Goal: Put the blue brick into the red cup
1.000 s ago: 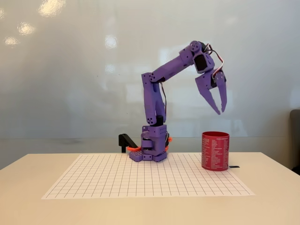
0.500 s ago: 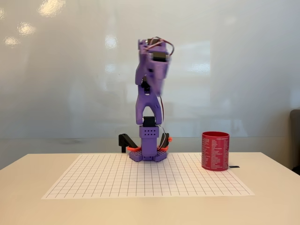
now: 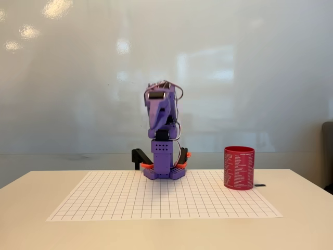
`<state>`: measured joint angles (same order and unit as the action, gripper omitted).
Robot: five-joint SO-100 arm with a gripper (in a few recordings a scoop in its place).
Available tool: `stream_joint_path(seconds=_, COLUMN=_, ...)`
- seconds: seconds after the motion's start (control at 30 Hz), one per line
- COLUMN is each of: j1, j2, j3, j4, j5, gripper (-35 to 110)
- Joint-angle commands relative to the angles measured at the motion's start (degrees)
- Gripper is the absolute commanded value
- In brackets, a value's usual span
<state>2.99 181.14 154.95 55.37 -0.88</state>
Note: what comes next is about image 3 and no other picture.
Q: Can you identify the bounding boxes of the red cup with white print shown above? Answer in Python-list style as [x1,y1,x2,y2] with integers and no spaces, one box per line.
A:
[224,146,255,192]

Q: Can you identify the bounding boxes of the black orange table clamp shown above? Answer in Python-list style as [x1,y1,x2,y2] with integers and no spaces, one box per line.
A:
[173,147,193,168]
[131,147,155,170]

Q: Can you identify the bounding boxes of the white grid paper sheet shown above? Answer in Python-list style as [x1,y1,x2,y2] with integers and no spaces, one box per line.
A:
[45,170,284,222]

